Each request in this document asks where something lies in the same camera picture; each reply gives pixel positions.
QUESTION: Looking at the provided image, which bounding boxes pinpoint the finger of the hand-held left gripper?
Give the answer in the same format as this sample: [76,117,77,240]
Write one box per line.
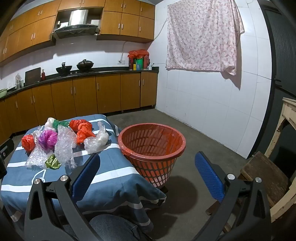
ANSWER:
[0,138,15,179]

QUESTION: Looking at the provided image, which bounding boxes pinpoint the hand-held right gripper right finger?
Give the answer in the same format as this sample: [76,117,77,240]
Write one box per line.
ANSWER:
[192,151,272,241]

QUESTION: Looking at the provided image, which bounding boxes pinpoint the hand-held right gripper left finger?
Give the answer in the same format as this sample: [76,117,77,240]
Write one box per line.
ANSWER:
[24,153,102,241]

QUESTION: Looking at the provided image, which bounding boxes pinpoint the olive green plastic bag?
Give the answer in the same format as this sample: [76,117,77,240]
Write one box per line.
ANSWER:
[45,154,62,170]

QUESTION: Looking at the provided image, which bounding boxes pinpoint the white plastic bag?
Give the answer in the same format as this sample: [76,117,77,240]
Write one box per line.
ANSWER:
[44,117,57,130]

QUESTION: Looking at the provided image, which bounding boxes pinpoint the red plastic basket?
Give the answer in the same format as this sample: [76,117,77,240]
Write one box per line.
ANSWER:
[118,123,186,188]

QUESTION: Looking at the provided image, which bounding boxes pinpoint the small orange plastic bag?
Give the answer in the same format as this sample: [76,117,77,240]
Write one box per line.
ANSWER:
[21,135,36,153]

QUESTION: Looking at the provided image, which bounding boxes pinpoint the blue white striped cloth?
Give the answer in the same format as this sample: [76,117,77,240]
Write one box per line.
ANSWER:
[0,113,167,233]

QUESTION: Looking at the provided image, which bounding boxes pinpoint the small clear bubble wrap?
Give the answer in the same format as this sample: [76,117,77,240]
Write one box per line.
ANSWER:
[25,146,50,171]

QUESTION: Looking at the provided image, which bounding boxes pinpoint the clear plastic bag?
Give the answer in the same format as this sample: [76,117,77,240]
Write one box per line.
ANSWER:
[84,121,109,153]

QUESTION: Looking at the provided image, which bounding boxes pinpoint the large clear bubble wrap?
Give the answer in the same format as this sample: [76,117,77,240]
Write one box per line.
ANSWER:
[54,125,78,168]

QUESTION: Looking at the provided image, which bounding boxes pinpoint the purple plastic bag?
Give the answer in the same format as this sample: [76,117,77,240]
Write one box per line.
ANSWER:
[38,130,58,152]

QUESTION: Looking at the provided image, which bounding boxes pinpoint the wooden stool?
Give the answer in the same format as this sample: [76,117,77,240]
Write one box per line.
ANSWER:
[206,151,292,232]

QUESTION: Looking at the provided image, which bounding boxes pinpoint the person's leg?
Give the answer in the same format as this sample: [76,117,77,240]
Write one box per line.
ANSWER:
[89,214,144,241]

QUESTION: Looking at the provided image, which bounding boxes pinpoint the glass jar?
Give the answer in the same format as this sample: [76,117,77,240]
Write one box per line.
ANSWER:
[14,74,23,90]

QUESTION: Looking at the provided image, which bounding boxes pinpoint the wooden lower cabinets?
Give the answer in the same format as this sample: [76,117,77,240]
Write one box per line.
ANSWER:
[0,71,159,139]

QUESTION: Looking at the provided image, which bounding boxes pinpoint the wooden cabinets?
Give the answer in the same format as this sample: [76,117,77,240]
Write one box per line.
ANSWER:
[0,0,155,67]
[0,71,159,139]

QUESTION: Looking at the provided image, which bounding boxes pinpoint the black wok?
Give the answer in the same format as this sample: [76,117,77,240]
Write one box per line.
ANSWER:
[55,62,73,75]

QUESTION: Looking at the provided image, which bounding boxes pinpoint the black kitchen countertop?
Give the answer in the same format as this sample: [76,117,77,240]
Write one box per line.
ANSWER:
[0,67,159,100]

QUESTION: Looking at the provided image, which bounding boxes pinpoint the red plastic bag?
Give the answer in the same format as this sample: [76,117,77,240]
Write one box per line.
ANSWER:
[128,49,149,59]

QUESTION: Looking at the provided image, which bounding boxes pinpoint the steel range hood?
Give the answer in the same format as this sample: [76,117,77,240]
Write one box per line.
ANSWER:
[51,9,101,40]

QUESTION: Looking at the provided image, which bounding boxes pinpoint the dark door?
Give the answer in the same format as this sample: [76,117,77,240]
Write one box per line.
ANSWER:
[259,0,296,176]

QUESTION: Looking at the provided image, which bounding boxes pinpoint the pink floral cloth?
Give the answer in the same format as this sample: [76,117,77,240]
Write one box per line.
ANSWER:
[165,0,245,76]

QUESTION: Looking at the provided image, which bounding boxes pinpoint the wooden upper cabinets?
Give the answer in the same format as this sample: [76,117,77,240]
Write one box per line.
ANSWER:
[0,0,155,67]

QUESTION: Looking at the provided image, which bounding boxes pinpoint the cream wooden frame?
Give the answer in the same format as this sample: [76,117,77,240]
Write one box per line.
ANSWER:
[264,97,296,223]

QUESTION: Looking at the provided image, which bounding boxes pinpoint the white power cable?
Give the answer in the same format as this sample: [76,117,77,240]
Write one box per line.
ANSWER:
[121,41,129,61]

